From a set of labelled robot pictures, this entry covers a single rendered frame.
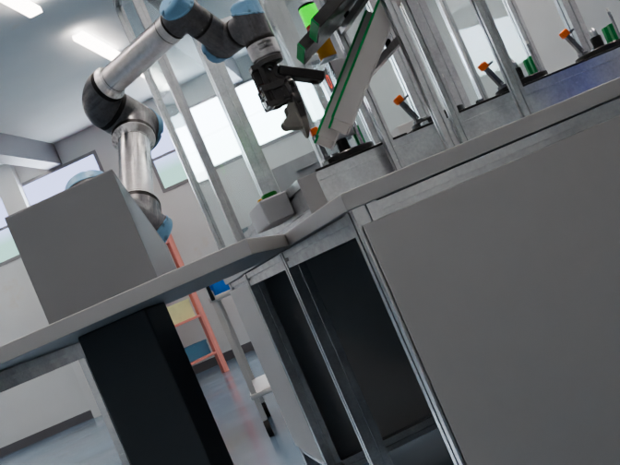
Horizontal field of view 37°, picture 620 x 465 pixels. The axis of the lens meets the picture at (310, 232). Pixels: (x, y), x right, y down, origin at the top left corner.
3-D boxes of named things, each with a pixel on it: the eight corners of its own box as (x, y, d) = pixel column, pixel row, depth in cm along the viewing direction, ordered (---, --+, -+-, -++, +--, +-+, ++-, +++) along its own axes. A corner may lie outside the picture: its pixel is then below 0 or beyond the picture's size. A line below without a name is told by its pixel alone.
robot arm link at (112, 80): (65, 84, 252) (179, -25, 225) (99, 104, 258) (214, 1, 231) (58, 114, 245) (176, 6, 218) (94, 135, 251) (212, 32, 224)
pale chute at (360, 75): (352, 125, 179) (330, 116, 179) (348, 136, 193) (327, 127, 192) (406, -9, 181) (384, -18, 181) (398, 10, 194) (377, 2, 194)
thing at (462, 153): (347, 211, 149) (339, 194, 149) (239, 276, 296) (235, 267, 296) (1000, -66, 180) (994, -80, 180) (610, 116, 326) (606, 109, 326)
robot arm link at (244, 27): (241, 10, 234) (264, -6, 229) (258, 50, 234) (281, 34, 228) (220, 11, 228) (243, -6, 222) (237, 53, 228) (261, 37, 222)
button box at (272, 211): (268, 224, 221) (258, 200, 221) (256, 234, 241) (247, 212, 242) (295, 213, 222) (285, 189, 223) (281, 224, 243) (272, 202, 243)
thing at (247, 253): (-110, 412, 164) (-116, 397, 164) (74, 344, 253) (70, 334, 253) (253, 254, 156) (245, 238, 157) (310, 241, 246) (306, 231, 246)
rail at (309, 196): (315, 220, 208) (294, 175, 208) (260, 256, 295) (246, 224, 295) (337, 211, 209) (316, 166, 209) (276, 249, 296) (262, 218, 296)
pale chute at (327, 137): (336, 141, 194) (315, 134, 194) (332, 150, 207) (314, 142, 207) (385, 17, 195) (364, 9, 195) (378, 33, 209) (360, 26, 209)
